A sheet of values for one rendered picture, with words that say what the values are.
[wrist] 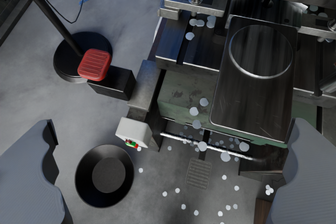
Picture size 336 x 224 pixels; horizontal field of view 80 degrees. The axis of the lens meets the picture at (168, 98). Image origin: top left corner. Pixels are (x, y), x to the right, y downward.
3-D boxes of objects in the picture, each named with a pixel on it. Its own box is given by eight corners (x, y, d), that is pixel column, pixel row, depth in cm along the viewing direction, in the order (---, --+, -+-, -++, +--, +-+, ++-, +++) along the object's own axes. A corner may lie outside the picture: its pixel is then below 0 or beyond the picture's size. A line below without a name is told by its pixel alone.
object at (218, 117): (259, 151, 46) (291, 143, 34) (199, 135, 48) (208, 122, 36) (270, 60, 55) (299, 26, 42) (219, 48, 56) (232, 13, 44)
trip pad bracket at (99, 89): (137, 114, 64) (123, 90, 46) (109, 106, 65) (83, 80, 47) (143, 97, 66) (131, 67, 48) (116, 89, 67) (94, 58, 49)
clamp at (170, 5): (219, 28, 52) (229, -4, 42) (157, 16, 54) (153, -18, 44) (223, 11, 54) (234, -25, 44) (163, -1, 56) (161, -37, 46)
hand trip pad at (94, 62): (111, 93, 49) (100, 80, 42) (88, 87, 50) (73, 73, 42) (121, 68, 51) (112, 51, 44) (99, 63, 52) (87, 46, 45)
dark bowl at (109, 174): (125, 214, 100) (122, 217, 94) (71, 196, 104) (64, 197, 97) (144, 154, 110) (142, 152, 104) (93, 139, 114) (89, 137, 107)
